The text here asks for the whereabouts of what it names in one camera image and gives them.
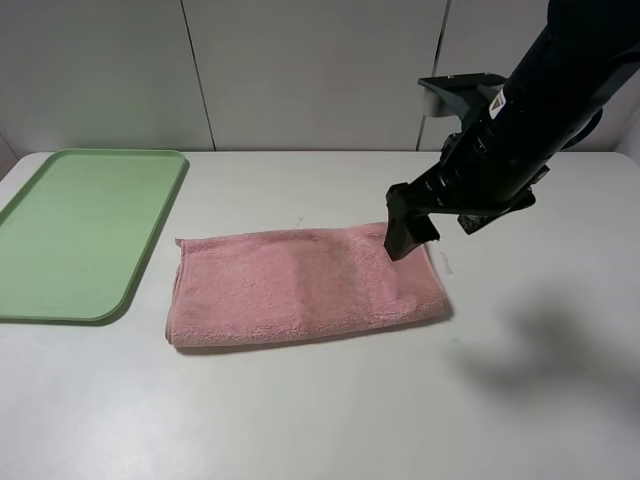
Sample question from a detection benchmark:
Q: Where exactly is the pink fluffy towel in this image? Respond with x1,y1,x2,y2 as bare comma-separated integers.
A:
165,223,450,350

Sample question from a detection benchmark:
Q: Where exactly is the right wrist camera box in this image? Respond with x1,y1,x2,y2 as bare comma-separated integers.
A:
418,73,507,120

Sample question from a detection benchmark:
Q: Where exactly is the green plastic tray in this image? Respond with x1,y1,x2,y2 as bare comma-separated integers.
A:
1,149,188,325

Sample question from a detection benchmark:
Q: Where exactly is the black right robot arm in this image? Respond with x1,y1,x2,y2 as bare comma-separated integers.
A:
384,1,639,261

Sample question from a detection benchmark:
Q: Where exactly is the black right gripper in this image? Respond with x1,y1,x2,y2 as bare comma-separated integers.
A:
384,134,549,261

